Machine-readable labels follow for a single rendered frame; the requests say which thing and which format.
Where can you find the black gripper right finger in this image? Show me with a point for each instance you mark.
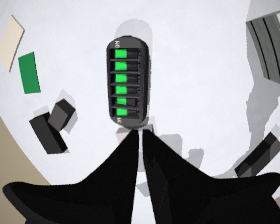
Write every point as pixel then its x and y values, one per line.
pixel 182 194

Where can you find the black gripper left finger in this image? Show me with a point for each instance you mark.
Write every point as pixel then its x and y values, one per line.
pixel 106 196

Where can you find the dark grey switch panel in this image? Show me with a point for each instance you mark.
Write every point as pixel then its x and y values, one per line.
pixel 127 66

